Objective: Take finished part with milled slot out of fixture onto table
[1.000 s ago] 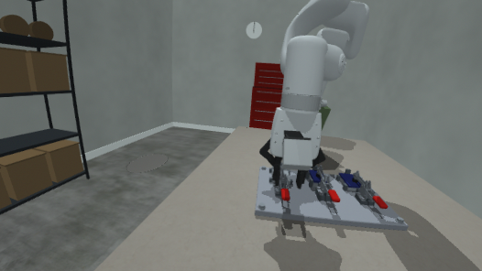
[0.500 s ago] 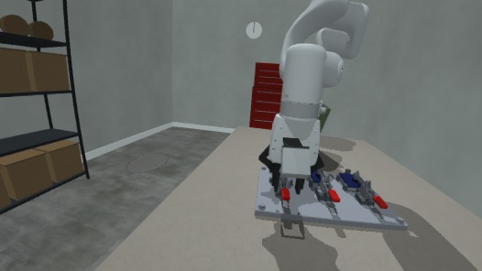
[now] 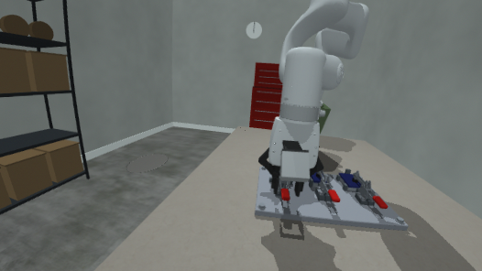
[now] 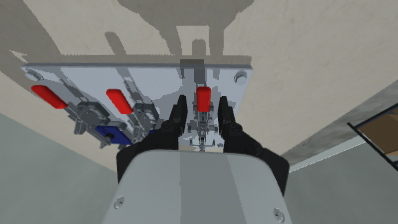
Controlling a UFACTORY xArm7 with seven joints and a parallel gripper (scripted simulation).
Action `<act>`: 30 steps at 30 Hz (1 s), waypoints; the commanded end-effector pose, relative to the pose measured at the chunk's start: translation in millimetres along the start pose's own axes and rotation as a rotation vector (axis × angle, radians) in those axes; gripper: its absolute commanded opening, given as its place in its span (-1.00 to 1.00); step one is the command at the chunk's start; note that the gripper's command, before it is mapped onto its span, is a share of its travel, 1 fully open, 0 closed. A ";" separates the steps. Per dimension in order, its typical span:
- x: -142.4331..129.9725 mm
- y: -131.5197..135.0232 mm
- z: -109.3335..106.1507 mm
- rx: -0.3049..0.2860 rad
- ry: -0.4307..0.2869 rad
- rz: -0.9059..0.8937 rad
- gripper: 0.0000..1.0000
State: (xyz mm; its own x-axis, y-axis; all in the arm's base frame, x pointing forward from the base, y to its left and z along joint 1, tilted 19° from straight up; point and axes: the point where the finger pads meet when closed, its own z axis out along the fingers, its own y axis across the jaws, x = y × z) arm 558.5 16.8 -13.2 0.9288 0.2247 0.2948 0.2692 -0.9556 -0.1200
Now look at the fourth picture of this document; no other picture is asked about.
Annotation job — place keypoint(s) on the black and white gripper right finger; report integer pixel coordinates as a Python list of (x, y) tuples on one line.
[(237, 141)]

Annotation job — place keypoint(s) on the blue flat plate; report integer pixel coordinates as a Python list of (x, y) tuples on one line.
[(120, 137)]

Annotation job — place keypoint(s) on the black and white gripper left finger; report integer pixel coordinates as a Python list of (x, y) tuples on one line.
[(165, 137)]

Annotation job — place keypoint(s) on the grey fixture plate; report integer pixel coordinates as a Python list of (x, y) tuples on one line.
[(160, 84)]

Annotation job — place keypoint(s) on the blue flat metal blank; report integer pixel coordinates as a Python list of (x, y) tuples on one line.
[(156, 127)]

